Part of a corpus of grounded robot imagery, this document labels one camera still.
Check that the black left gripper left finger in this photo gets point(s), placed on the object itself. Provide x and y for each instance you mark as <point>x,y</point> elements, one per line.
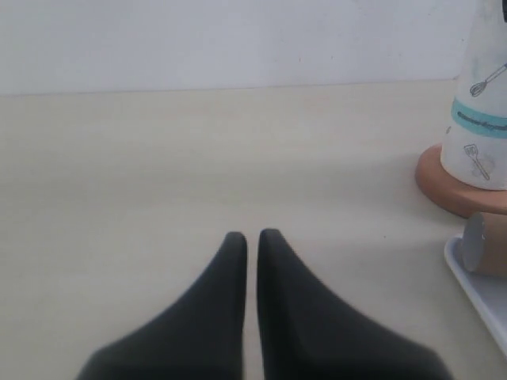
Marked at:
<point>198,337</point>

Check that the printed paper towel roll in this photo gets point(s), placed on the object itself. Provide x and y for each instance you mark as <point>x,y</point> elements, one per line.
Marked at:
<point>474,145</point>

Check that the wooden paper towel holder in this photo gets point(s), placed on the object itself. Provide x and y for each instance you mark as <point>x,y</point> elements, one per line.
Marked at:
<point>451,194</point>

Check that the brown cardboard tube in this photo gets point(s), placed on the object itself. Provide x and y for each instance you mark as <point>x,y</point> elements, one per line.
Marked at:
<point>484,244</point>

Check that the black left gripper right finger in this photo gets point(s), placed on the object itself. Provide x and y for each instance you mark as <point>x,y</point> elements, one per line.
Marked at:
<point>308,332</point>

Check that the white plastic tray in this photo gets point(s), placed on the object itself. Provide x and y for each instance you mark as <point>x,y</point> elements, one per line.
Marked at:
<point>486,294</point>

